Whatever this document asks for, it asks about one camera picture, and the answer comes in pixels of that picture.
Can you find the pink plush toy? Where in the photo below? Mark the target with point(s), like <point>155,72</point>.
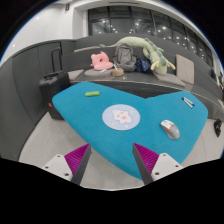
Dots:
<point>101,61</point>

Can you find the dark blue bag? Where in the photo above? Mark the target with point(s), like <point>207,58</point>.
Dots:
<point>141,65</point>

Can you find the green dragon plush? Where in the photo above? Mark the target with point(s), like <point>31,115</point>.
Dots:
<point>154,54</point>

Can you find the grey and orange computer mouse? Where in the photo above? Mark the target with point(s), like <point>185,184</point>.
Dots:
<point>170,129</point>

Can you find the grey backpack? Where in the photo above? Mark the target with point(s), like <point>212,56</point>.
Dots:
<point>124,58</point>

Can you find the black suitcase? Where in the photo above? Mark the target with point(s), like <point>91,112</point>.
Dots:
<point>51,84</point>

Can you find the grey cushion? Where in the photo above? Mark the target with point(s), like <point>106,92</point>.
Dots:
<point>184,69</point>

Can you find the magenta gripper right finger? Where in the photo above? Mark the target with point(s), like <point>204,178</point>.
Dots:
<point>145,160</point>

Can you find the round blue mouse pad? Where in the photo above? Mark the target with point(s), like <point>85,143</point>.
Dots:
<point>121,117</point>

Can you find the blue and white pen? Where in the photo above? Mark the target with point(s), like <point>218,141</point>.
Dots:
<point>188,102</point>

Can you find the teal table cloth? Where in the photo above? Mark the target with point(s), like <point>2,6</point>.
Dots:
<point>84,115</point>

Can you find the green marker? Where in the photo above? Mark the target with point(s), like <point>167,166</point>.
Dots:
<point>92,93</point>

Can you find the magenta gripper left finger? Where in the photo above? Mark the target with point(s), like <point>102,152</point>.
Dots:
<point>77,161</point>

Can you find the grey sofa bench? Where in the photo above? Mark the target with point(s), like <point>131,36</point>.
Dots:
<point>76,54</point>

